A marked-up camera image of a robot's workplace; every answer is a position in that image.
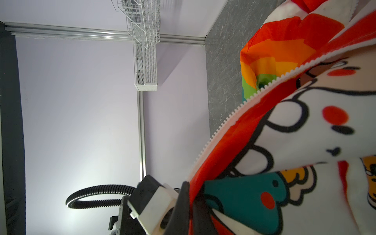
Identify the colourful rainbow kids jacket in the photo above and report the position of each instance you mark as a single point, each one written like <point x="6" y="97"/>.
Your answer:
<point x="298" y="156"/>

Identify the white wire shelf basket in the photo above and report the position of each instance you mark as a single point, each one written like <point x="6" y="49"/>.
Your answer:
<point x="143" y="20"/>

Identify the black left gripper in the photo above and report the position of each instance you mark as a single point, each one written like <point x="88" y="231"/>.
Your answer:
<point x="123" y="223"/>

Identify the white mesh box basket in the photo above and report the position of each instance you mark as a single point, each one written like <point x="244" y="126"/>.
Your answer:
<point x="145" y="67"/>

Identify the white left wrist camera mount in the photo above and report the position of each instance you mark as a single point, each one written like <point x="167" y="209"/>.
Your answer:
<point x="152" y="203"/>

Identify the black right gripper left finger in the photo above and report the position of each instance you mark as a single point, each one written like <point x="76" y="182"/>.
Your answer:
<point x="179" y="222"/>

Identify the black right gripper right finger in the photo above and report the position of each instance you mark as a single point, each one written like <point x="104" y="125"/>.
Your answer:
<point x="202" y="222"/>

